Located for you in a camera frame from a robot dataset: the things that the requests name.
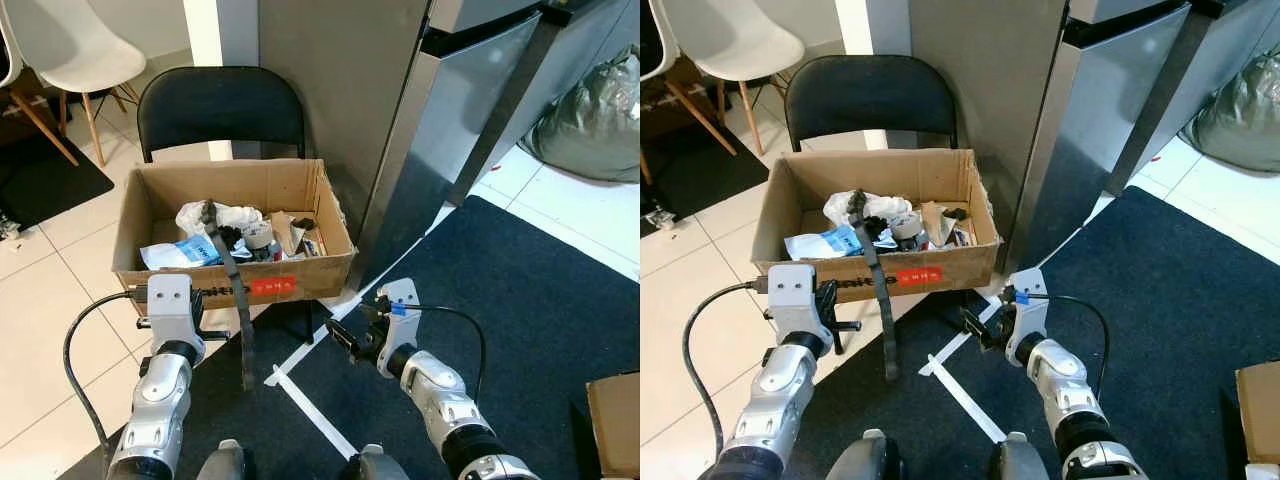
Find blue and white packet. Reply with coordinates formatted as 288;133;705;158
140;235;223;271
785;226;866;263

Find black folding chair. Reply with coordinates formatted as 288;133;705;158
785;55;959;153
137;66;307;164

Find large open cardboard box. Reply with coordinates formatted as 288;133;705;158
112;157;359;309
752;148;1003;301

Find grey robot leg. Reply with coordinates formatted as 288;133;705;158
990;432;1051;480
345;444;413;480
825;430;906;480
195;440;248;480

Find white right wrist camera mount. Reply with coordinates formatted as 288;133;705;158
376;278;422;347
1005;268;1049;341

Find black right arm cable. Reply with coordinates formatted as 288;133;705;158
400;303;488;401
1025;293;1111;401

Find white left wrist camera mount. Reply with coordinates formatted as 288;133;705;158
146;275;206;346
765;264;832;341

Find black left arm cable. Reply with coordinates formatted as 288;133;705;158
682;281;771;456
62;288;151;466

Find black floor mat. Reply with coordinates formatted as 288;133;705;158
0;128;115;233
640;118;771;227

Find grey robot right leg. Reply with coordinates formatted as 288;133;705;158
345;444;413;480
990;432;1051;480

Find grey full garbage bag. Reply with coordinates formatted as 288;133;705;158
520;45;641;185
1180;45;1280;173

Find white plastic chair wooden legs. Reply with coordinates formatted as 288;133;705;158
4;0;148;168
640;0;737;157
0;15;79;168
650;0;806;157

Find grey robot left leg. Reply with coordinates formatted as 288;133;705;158
195;440;248;480
825;430;906;480

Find crumpled brown paper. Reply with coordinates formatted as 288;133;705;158
268;210;319;259
920;202;973;249

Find crumpled white plastic bag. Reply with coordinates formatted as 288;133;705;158
176;200;264;239
823;190;913;229

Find small cardboard box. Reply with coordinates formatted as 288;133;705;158
1236;360;1280;467
586;372;641;480

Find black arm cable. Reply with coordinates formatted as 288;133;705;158
682;281;771;456
400;303;488;401
1025;293;1111;401
62;288;151;466

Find long black strap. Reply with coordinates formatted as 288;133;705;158
200;200;257;393
847;190;900;382

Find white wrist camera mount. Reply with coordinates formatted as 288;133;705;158
765;264;832;341
146;275;206;346
1005;268;1049;341
376;278;422;347

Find dark blue rug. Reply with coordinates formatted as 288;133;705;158
690;185;1280;480
55;195;641;480

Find steel fridge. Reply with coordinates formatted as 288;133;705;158
258;0;641;291
908;0;1280;277

